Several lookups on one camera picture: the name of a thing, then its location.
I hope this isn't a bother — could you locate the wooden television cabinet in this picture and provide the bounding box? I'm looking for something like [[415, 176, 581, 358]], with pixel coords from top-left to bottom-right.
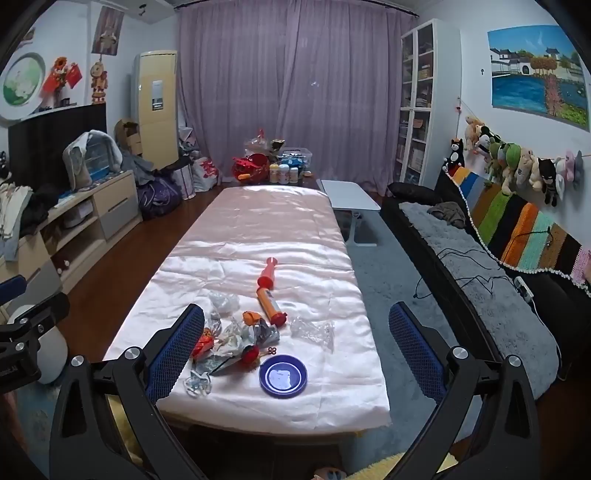
[[0, 168, 144, 298]]

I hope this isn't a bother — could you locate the yellow fluffy mat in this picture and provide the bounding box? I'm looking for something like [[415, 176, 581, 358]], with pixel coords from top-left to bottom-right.
[[105, 392, 458, 480]]

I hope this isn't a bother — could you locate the orange snack wrapper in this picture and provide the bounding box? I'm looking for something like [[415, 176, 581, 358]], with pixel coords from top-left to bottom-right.
[[191, 327, 218, 361]]

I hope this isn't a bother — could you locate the purple bag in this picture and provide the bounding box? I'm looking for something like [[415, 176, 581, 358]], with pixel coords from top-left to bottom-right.
[[137, 176, 184, 221]]

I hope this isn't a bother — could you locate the grey covered pet carrier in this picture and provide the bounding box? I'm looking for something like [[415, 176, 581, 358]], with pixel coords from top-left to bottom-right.
[[63, 130, 123, 191]]

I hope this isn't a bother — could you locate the striped crochet blanket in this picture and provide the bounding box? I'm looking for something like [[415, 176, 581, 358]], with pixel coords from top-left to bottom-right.
[[449, 165, 591, 297]]

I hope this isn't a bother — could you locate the black sofa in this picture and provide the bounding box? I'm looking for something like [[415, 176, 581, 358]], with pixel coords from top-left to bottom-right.
[[385, 159, 591, 386]]

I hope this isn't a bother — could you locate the purple curtain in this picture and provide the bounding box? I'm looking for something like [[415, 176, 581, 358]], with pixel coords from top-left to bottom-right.
[[177, 0, 420, 197]]

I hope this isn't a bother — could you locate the red basket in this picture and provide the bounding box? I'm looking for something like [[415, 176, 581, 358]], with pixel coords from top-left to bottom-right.
[[232, 155, 271, 185]]

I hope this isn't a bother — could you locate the clear storage box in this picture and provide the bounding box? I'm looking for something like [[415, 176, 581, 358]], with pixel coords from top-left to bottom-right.
[[277, 147, 315, 180]]

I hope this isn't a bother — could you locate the round green wall picture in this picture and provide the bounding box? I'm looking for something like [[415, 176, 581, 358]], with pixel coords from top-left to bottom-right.
[[0, 52, 47, 126]]

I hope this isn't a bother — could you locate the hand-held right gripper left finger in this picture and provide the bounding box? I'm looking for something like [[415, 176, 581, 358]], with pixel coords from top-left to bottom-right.
[[48, 303, 206, 480]]

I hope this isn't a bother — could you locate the clear plastic wrapper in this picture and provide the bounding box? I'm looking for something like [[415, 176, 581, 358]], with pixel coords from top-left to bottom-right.
[[290, 316, 335, 354]]

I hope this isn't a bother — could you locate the white red shopping bag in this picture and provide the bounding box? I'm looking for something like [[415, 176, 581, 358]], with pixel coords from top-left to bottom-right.
[[191, 156, 221, 192]]

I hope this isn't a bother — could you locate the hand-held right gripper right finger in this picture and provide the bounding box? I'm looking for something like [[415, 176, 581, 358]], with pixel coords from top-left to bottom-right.
[[388, 302, 541, 480]]

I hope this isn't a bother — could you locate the dark cloth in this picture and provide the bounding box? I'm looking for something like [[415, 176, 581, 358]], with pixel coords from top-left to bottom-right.
[[427, 201, 468, 230]]

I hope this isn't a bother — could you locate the blue round lid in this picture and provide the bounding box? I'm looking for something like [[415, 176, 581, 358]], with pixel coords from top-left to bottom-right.
[[259, 354, 309, 398]]

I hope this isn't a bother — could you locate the black television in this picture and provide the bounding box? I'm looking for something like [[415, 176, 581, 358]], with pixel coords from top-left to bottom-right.
[[7, 102, 108, 193]]

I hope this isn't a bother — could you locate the landscape painting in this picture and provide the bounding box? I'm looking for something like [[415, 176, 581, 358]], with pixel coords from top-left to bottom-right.
[[487, 24, 591, 131]]

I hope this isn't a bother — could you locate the grey rug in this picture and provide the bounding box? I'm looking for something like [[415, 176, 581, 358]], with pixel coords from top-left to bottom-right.
[[339, 208, 561, 402]]

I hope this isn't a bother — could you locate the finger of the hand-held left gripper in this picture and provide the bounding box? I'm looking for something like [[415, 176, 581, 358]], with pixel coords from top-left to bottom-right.
[[0, 275, 27, 306], [0, 292, 71, 354]]

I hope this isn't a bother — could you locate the clear plastic bag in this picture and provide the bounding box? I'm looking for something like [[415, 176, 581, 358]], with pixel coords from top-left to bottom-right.
[[208, 291, 241, 317], [244, 129, 272, 160]]

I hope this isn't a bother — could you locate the white power strip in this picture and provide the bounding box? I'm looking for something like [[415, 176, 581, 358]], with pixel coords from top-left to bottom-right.
[[513, 275, 537, 302]]

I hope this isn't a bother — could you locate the grey fluffy blanket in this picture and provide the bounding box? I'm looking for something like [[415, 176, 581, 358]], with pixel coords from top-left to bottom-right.
[[398, 202, 563, 401]]

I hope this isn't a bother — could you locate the red wall decoration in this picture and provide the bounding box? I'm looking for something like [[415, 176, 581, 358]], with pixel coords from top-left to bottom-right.
[[41, 56, 84, 100]]

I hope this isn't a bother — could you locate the white bookcase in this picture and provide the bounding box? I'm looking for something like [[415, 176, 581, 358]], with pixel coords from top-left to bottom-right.
[[396, 18, 462, 191]]

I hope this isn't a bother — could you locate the pile of grey clothes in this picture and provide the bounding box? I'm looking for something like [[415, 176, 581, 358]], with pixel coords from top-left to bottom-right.
[[120, 147, 160, 186]]

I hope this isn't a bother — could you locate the wall scroll poster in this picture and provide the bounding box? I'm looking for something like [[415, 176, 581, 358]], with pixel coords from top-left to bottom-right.
[[91, 6, 126, 55]]

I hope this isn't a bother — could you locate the white cylinder container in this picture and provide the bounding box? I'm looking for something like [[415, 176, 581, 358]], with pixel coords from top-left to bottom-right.
[[8, 302, 69, 385]]

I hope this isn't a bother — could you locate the cardboard box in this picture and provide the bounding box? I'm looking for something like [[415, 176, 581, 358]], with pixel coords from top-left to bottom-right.
[[115, 119, 144, 156]]

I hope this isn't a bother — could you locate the pink satin table cloth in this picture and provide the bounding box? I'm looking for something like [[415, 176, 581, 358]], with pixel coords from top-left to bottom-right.
[[102, 185, 392, 431]]

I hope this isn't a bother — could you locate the row of plush toys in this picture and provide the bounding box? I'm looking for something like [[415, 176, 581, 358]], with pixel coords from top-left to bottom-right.
[[442, 115, 586, 208]]

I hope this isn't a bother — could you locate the orange red plunger tube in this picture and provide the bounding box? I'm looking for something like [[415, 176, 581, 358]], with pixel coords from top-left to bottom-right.
[[255, 257, 290, 329]]

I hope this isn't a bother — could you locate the clear plastic blister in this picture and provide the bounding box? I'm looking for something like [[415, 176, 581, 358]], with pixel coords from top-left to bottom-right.
[[185, 371, 214, 398]]

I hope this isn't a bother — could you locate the yellow standing air conditioner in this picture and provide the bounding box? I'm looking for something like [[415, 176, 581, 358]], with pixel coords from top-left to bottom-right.
[[130, 50, 182, 171]]

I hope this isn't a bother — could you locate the white folding table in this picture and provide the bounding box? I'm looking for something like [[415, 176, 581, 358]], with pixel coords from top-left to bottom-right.
[[320, 179, 382, 248]]

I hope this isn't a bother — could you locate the black cable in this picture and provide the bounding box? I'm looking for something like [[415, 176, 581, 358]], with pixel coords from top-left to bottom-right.
[[414, 248, 514, 302]]

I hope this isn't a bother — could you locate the hanging doll ornament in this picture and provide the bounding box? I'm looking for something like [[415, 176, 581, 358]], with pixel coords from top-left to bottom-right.
[[89, 54, 110, 105]]

